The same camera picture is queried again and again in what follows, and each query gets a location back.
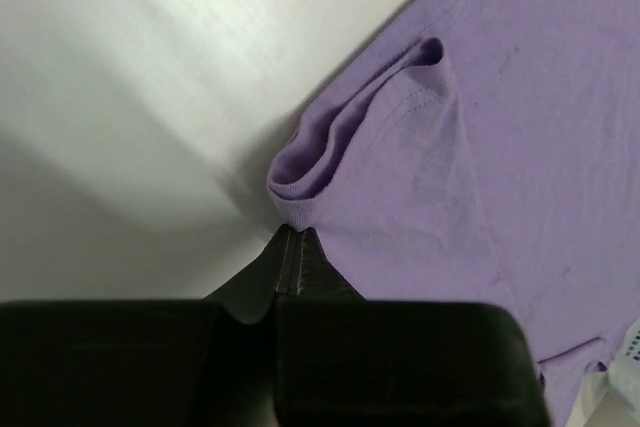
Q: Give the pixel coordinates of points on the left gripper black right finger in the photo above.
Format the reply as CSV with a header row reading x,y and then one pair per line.
x,y
343,360

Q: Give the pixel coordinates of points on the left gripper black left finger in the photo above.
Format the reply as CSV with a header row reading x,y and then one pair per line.
x,y
149,362

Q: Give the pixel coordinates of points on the lilac t shirt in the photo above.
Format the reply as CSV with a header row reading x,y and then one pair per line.
x,y
486,150

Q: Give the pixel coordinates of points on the white plastic basket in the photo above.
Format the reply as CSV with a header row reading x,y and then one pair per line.
x,y
611,398

